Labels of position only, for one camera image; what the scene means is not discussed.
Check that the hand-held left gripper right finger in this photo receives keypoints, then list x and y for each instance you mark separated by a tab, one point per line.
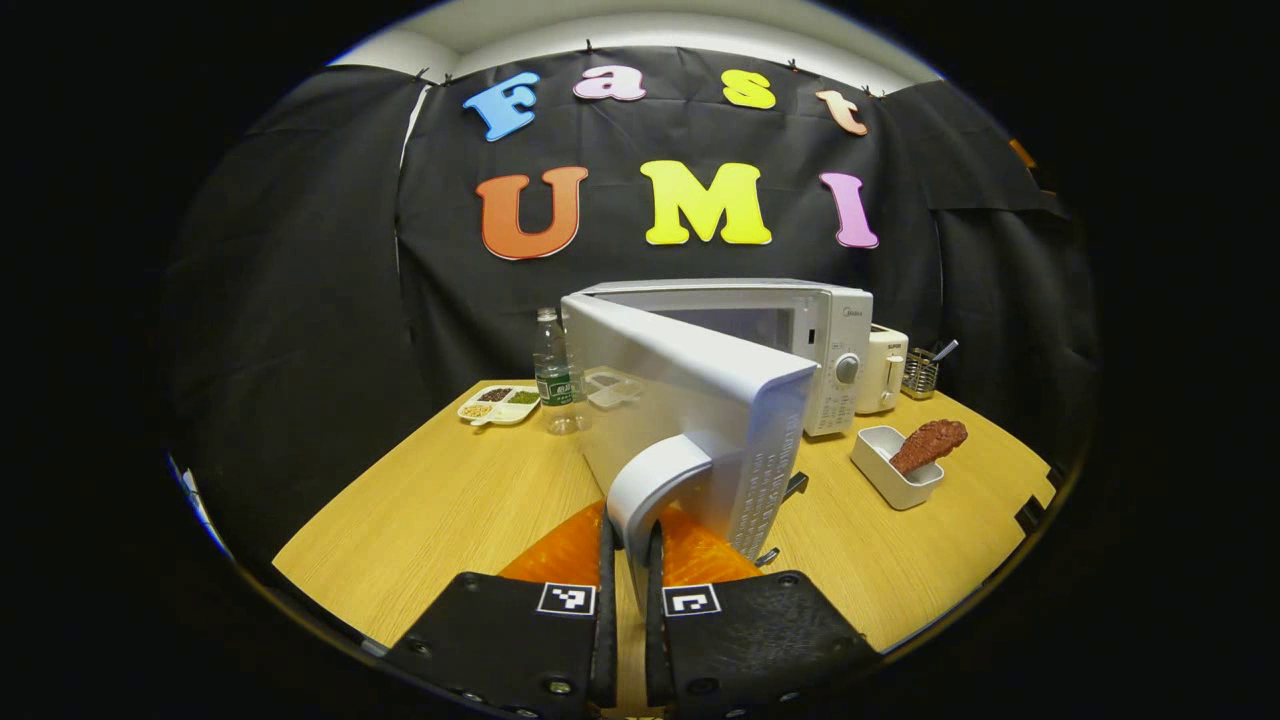
655	650

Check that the metal spoon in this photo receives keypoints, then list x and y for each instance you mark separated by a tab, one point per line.
945	351

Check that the white toaster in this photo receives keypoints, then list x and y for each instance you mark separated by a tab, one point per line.
885	375

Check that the black table clamp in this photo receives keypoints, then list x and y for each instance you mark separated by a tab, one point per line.
1030	516
1052	475

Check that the clear plastic water bottle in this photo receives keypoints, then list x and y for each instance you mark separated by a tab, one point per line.
555	385

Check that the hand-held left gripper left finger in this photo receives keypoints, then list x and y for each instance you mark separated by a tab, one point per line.
607	650

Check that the brown chicken drumstick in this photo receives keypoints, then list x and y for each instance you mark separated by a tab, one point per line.
930	442

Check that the white rectangular tray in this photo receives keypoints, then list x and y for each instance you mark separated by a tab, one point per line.
880	470

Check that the white sectioned plate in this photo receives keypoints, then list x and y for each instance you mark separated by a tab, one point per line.
500	408

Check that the white microwave oven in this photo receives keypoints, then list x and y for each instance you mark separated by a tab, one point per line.
680	400

